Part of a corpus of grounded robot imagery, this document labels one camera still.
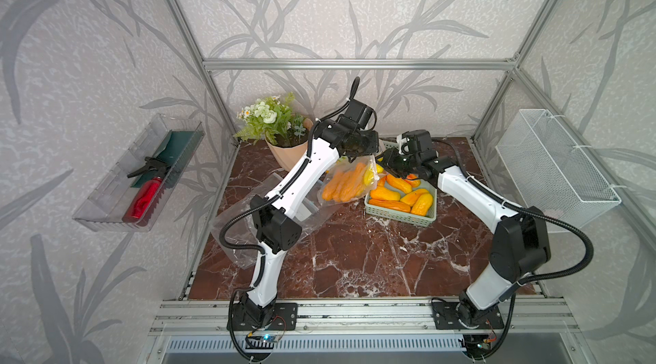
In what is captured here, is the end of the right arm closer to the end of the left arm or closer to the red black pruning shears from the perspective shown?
the end of the left arm

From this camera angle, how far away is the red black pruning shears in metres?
0.56

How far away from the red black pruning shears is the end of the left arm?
0.44 m

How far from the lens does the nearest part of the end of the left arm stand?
1.86 feet

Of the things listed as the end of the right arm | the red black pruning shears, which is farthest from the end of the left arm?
the red black pruning shears
